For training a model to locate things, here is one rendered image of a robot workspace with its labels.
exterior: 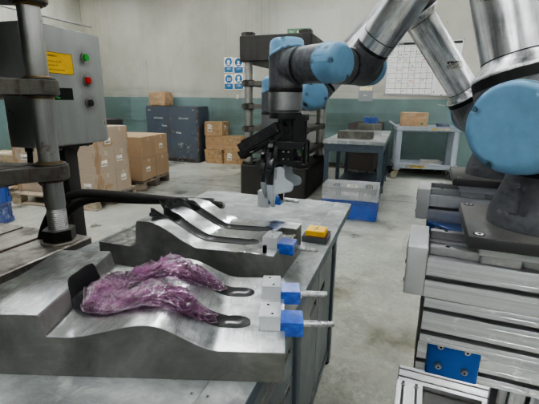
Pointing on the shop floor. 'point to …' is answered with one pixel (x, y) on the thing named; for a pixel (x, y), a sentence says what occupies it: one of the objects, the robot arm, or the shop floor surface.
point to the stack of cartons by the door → (221, 143)
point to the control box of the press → (95, 114)
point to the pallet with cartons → (147, 159)
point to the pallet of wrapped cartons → (88, 168)
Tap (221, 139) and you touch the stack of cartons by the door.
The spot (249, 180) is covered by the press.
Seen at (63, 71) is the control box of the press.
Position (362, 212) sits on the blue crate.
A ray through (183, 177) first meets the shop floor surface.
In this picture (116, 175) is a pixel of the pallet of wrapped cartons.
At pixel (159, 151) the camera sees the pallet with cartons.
